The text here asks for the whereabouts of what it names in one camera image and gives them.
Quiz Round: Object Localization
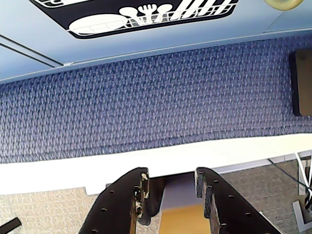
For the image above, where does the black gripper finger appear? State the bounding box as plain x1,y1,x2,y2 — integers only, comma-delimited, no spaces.
78,167,150,234
194,167,281,234

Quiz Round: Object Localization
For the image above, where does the yellow wooden board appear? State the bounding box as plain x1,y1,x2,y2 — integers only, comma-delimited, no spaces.
158,204,208,234

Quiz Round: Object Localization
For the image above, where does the black flat strip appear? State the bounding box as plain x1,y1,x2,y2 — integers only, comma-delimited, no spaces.
0,218,22,230

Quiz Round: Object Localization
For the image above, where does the dark rectangular block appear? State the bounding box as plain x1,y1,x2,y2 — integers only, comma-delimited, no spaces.
289,49,312,117

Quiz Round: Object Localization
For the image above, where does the blue-grey toy play kitchen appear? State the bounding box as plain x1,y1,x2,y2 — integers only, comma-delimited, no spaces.
0,0,312,83

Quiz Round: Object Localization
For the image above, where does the dishwasher door with dish decal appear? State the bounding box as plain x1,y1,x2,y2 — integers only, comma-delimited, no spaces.
0,0,288,68

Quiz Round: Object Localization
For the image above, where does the thin black cable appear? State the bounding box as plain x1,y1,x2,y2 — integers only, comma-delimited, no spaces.
268,158,312,193

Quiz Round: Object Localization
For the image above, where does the white metal bracket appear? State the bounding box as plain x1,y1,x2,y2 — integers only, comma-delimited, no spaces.
292,199,312,232

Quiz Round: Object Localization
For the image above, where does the white cable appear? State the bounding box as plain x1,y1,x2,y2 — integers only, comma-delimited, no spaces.
296,152,312,192

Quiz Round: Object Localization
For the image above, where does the gold dishwasher door handle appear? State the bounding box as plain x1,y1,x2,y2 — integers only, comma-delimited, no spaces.
263,0,303,12

